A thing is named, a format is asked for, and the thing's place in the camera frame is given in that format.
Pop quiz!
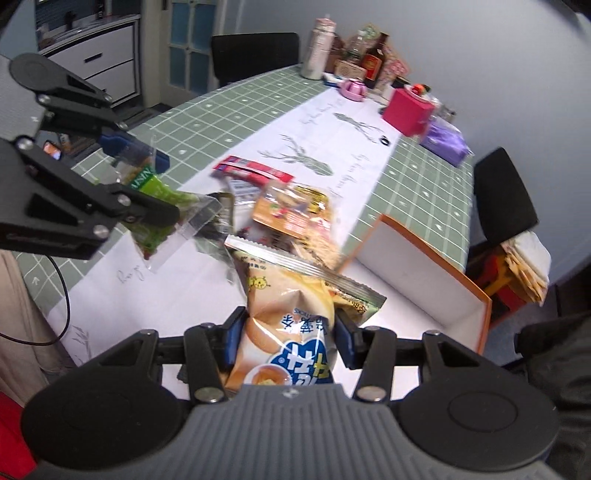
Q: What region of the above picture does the blue label biscuit bag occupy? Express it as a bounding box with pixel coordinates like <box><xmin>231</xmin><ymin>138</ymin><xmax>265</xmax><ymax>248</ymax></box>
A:
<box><xmin>224</xmin><ymin>235</ymin><xmax>386</xmax><ymax>392</ymax></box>

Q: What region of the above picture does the dark liquor bottle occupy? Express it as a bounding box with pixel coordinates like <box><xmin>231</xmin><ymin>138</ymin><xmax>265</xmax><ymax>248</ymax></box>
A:
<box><xmin>361</xmin><ymin>32</ymin><xmax>389</xmax><ymax>89</ymax></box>

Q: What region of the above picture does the smartphone with video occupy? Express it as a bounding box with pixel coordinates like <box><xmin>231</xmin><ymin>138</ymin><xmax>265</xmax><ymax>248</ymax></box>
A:
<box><xmin>43</xmin><ymin>141</ymin><xmax>63</xmax><ymax>161</ymax></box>

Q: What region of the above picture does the dried fruit mix bag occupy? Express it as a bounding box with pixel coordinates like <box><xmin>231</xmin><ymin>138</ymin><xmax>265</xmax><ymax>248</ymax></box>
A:
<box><xmin>252</xmin><ymin>182</ymin><xmax>334</xmax><ymax>240</ymax></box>

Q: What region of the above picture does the orange cardboard box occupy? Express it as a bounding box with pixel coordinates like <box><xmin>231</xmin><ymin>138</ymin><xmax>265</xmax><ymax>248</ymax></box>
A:
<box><xmin>339</xmin><ymin>215</ymin><xmax>492</xmax><ymax>353</ymax></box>

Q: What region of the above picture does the dark green snack packet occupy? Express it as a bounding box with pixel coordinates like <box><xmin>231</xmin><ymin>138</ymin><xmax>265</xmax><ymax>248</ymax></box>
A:
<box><xmin>191</xmin><ymin>192</ymin><xmax>236</xmax><ymax>285</ymax></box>

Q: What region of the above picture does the white thermos bottle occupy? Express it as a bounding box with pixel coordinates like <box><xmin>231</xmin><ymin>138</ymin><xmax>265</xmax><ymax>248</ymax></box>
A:
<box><xmin>301</xmin><ymin>16</ymin><xmax>335</xmax><ymax>80</ymax></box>

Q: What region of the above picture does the blue glass door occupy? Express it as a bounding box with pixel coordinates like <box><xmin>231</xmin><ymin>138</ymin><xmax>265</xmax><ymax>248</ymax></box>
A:
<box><xmin>160</xmin><ymin>0</ymin><xmax>228</xmax><ymax>107</ymax></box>

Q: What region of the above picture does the beige speaker box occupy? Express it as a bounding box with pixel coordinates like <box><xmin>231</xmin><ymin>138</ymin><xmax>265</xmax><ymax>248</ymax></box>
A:
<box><xmin>334</xmin><ymin>60</ymin><xmax>367</xmax><ymax>82</ymax></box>

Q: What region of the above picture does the white spicy stick packet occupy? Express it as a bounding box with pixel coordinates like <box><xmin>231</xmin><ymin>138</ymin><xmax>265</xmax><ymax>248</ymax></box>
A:
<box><xmin>226</xmin><ymin>178</ymin><xmax>262</xmax><ymax>205</ymax></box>

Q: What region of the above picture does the green checked tablecloth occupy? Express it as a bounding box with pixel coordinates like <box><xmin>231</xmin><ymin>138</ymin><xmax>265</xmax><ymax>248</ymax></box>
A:
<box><xmin>17</xmin><ymin>68</ymin><xmax>473</xmax><ymax>311</ymax></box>

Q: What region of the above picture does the black chair far end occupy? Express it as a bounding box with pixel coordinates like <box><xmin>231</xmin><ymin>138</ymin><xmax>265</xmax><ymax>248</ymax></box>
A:
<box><xmin>474</xmin><ymin>147</ymin><xmax>539</xmax><ymax>245</ymax></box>

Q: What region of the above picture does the green raisin bag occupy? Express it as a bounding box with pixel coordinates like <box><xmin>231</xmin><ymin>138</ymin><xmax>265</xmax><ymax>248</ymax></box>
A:
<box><xmin>99</xmin><ymin>132</ymin><xmax>222</xmax><ymax>271</ymax></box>

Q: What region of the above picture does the red orange stool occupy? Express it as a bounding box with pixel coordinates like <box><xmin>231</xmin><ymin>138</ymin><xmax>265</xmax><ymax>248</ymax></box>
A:
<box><xmin>466</xmin><ymin>247</ymin><xmax>531</xmax><ymax>326</ymax></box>

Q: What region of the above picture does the white drawer cabinet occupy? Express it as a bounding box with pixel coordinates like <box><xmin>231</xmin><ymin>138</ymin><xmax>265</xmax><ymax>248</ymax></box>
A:
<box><xmin>40</xmin><ymin>15</ymin><xmax>141</xmax><ymax>106</ymax></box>

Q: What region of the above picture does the magenta box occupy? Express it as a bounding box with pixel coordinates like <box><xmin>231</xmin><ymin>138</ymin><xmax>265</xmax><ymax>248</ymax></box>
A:
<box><xmin>382</xmin><ymin>88</ymin><xmax>435</xmax><ymax>137</ymax></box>

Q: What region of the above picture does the red spicy strip packet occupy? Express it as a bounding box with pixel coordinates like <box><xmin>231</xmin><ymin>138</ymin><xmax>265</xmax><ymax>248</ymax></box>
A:
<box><xmin>213</xmin><ymin>156</ymin><xmax>294</xmax><ymax>186</ymax></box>

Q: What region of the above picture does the black chair left side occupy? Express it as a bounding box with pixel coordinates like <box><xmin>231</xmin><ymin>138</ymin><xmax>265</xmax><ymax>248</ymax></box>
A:
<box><xmin>211</xmin><ymin>32</ymin><xmax>301</xmax><ymax>87</ymax></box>

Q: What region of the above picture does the clear plastic bottle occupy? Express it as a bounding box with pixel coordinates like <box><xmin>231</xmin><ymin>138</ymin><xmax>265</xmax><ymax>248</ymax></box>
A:
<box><xmin>342</xmin><ymin>30</ymin><xmax>366</xmax><ymax>65</ymax></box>

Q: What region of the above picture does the white table runner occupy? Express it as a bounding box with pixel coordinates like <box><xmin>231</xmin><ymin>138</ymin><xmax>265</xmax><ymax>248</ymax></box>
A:
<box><xmin>63</xmin><ymin>88</ymin><xmax>401</xmax><ymax>366</ymax></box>

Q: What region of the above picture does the dark jacket on chair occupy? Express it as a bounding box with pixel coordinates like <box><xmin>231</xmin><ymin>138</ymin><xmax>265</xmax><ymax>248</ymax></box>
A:
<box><xmin>504</xmin><ymin>312</ymin><xmax>590</xmax><ymax>479</ymax></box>

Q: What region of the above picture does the purple tissue pack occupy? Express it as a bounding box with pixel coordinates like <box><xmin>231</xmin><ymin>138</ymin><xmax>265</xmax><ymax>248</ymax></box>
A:
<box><xmin>419</xmin><ymin>116</ymin><xmax>472</xmax><ymax>168</ymax></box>

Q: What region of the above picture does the blue white small box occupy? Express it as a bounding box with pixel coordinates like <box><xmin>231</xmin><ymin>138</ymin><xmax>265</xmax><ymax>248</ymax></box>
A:
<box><xmin>322</xmin><ymin>72</ymin><xmax>345</xmax><ymax>88</ymax></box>

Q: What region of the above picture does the pink round container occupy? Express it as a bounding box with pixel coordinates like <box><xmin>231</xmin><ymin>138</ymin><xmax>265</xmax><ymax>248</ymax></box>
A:
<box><xmin>339</xmin><ymin>79</ymin><xmax>367</xmax><ymax>102</ymax></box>

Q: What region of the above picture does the folded cloth stack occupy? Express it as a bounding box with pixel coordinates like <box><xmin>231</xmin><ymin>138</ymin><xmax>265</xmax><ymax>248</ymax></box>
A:
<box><xmin>501</xmin><ymin>231</ymin><xmax>551</xmax><ymax>306</ymax></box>

